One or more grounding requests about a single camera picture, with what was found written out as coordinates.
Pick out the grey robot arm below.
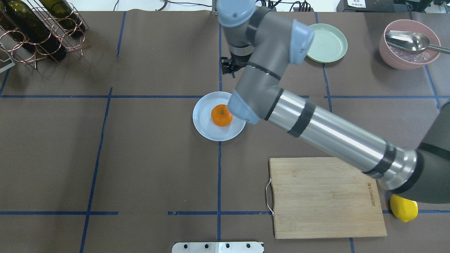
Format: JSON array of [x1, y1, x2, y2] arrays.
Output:
[[217, 0, 450, 204]]

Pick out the dark wine bottle lower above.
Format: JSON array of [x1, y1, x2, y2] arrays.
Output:
[[1, 0, 66, 62]]

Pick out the bamboo cutting board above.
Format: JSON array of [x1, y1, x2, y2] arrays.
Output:
[[269, 157, 387, 240]]

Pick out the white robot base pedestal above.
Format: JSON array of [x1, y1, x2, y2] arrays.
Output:
[[172, 241, 265, 253]]

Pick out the pink bowl with ice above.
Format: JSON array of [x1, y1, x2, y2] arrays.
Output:
[[378, 19, 444, 70]]

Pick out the metal ice scoop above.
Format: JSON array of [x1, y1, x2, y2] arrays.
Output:
[[385, 30, 450, 54]]

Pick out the orange mandarin fruit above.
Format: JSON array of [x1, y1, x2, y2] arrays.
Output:
[[211, 104, 233, 128]]

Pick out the upper yellow lemon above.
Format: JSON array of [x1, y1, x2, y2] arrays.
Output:
[[389, 194, 418, 223]]

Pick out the light green plate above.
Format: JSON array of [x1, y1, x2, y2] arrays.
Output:
[[307, 24, 348, 64]]

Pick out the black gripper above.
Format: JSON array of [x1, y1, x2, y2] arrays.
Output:
[[220, 53, 251, 78]]

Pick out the light blue plate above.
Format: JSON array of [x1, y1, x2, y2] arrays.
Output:
[[192, 91, 246, 141]]

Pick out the dark wine bottle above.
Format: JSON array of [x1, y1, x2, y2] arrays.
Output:
[[40, 0, 86, 38], [1, 0, 66, 62]]

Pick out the dark wine bottle upper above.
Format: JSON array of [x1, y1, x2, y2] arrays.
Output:
[[40, 0, 86, 38]]

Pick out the copper wire bottle rack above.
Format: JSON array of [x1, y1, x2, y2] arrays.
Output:
[[1, 0, 92, 69]]

